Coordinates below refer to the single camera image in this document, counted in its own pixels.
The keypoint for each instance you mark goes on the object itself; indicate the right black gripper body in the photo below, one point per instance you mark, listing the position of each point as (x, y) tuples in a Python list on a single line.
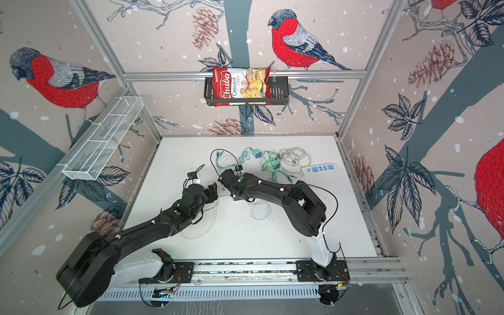
[(233, 197)]

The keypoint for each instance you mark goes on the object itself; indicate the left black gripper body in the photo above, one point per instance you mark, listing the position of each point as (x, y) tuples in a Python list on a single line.
[(210, 193)]

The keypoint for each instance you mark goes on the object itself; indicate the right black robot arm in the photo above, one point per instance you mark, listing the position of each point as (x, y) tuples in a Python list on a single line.
[(305, 210)]

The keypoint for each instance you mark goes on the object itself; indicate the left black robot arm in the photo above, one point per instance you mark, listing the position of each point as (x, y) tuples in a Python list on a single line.
[(88, 271)]

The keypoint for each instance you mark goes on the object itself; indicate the teal charger adapter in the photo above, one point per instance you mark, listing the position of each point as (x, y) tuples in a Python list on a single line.
[(257, 153)]

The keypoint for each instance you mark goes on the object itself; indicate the green charger adapter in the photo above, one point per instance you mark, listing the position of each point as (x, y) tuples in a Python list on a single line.
[(271, 164)]

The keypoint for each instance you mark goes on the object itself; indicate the white power strip blue outlets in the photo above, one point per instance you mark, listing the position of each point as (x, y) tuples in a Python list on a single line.
[(319, 169)]

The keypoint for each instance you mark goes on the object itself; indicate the red cassava chips bag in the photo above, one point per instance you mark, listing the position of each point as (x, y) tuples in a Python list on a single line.
[(230, 84)]

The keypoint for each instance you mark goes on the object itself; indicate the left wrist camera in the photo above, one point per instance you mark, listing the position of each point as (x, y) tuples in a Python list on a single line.
[(193, 178)]

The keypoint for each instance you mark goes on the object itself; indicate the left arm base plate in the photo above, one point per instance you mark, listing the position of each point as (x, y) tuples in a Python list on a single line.
[(177, 272)]

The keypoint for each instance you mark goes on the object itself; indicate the black wall basket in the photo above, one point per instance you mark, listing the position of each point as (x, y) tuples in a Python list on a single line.
[(279, 91)]

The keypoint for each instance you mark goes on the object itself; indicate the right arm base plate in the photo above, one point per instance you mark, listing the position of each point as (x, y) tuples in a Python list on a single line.
[(309, 271)]

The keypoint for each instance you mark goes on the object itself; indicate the white wire mesh basket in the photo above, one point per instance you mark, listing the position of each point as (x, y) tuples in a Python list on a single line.
[(92, 157)]

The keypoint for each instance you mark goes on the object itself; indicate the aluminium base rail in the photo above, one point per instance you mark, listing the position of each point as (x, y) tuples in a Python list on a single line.
[(240, 272)]

